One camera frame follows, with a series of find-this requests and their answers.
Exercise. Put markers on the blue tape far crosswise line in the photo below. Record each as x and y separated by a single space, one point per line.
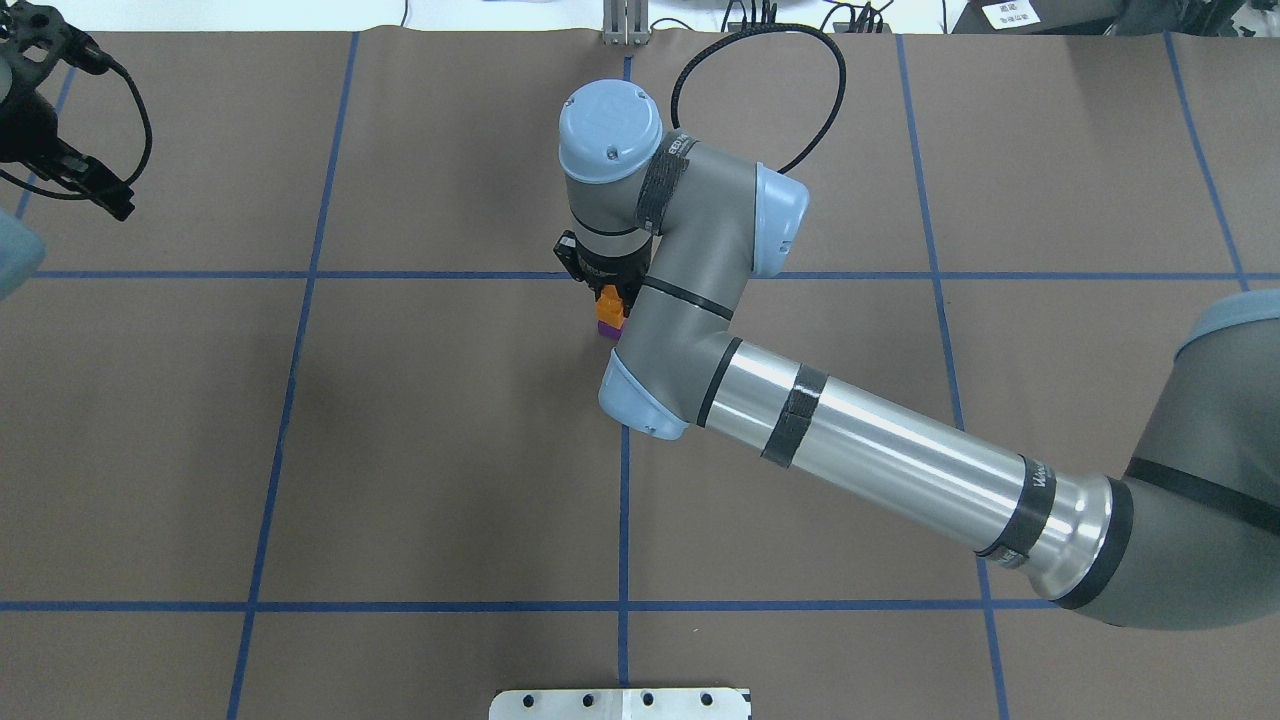
440 607

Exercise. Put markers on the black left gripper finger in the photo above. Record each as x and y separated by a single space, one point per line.
81 173

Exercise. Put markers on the grey camera post bracket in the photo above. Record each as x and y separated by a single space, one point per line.
626 23

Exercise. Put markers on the purple trapezoid block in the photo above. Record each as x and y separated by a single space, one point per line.
609 331

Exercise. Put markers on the blue tape line right lengthwise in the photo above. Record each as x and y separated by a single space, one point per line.
996 665

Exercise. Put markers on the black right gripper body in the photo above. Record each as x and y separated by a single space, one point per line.
607 270

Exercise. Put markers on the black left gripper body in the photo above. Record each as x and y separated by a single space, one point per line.
27 127

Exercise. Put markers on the blue tape outer right line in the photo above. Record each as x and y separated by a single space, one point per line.
1210 185

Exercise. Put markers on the orange trapezoid block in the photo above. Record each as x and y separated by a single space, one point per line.
610 309

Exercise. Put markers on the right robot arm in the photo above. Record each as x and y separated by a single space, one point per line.
1184 539

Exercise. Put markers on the blue tape line crosswise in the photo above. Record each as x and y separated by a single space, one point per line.
425 275

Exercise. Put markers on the blue tape centre line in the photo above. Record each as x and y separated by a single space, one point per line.
623 557

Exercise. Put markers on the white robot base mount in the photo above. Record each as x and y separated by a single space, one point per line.
623 703

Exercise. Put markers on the blue tape line lengthwise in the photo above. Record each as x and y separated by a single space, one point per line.
262 544
996 665

